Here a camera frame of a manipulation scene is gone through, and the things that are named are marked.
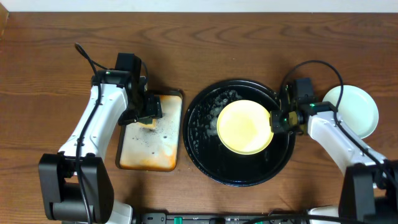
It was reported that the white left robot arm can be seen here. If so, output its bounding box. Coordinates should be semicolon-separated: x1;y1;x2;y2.
38;70;160;223

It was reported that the round black tray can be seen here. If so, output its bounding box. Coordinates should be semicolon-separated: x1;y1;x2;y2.
182;80;295;187

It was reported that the mint green plate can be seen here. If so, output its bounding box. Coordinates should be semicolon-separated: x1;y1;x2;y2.
338;85;379;139

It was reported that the pale yellow plate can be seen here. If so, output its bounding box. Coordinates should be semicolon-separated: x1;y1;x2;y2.
216;100;274;156

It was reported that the green and yellow sponge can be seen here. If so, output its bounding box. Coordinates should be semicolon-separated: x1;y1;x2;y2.
138;118;156;129

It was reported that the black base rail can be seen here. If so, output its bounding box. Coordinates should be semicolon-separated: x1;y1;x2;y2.
131;213;332;224

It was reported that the rectangular soapy baking tray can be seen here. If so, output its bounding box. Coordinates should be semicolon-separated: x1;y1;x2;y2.
116;90;183;172

